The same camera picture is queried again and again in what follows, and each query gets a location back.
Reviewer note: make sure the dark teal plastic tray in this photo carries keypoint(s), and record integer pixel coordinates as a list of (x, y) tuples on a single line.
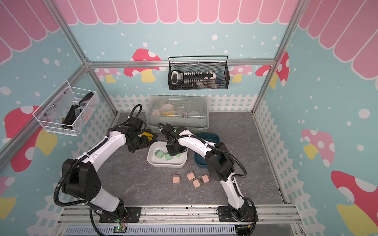
[(210, 137)]

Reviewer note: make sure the pink plug lower middle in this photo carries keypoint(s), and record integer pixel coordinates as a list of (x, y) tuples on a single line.
[(197, 183)]

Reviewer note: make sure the white plastic tray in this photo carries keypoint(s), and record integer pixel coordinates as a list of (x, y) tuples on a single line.
[(157, 162)]

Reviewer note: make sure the items in black basket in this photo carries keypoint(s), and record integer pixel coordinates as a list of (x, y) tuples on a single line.
[(193, 80)]

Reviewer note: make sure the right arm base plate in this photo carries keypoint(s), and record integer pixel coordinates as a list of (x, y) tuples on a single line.
[(227, 214)]

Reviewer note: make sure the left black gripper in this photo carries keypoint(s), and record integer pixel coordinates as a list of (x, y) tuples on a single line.
[(144, 143)]

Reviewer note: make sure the pink plug leftmost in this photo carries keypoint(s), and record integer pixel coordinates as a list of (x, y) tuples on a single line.
[(175, 179)]

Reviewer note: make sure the aluminium front rail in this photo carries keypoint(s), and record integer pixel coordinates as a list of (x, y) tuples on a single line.
[(186, 214)]

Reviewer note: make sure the white wire wall basket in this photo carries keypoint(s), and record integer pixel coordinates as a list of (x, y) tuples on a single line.
[(52, 112)]

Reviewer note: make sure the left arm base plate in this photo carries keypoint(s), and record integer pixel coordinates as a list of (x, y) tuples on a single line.
[(130, 214)]

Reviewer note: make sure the clear lidded storage box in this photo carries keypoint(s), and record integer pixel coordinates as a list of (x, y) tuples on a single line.
[(187, 111)]

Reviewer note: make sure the yellow rubber glove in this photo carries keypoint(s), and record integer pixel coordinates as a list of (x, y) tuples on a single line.
[(150, 136)]

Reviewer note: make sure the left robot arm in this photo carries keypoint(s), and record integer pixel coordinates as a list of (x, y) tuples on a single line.
[(80, 183)]

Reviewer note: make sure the pink plug rightmost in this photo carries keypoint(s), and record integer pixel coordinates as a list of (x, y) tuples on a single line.
[(206, 178)]

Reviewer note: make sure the black wire wall basket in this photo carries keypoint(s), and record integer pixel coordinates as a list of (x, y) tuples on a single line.
[(218, 64)]

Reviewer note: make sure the black item in white basket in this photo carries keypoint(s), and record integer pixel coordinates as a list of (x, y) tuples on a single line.
[(75, 111)]

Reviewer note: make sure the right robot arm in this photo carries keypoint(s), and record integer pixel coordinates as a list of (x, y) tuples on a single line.
[(221, 164)]

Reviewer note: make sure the pink plug upper middle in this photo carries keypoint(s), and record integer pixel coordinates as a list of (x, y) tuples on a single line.
[(190, 175)]

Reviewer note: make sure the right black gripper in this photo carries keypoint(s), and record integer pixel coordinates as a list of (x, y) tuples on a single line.
[(168, 146)]

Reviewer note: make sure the green circuit board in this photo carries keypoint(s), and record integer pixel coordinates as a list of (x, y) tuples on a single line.
[(119, 229)]

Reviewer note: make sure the pink plug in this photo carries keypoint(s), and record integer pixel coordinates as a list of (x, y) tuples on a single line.
[(175, 179), (197, 183), (190, 175), (206, 178)]

